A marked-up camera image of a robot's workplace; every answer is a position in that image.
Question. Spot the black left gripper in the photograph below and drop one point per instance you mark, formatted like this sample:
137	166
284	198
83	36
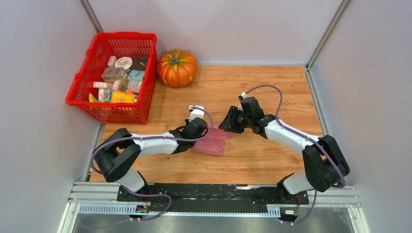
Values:
187	122

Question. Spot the grey pink carton box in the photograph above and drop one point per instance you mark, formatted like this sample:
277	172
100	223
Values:
110	74

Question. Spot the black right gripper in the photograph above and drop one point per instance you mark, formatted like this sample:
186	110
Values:
229	124

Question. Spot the teal small box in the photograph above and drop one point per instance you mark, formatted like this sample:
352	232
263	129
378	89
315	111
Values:
136	75

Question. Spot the pale pink box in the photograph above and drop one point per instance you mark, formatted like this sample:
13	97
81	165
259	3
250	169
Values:
134	86

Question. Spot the pink white small box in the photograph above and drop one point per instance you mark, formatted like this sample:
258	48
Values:
102	85

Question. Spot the brown round item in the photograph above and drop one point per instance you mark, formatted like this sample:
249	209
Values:
140	62

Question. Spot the orange pumpkin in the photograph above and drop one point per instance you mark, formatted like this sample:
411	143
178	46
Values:
177	68

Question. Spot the yellow orange snack pack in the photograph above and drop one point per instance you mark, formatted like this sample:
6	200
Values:
123	97

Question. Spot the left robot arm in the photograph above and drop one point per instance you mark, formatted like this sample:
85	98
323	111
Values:
115	156

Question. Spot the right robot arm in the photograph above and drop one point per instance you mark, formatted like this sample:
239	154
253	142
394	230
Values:
324	163

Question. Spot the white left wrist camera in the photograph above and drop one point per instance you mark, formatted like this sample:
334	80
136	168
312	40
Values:
196	111

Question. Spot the red plastic shopping basket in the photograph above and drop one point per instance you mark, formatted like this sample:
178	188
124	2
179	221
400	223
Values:
119	44

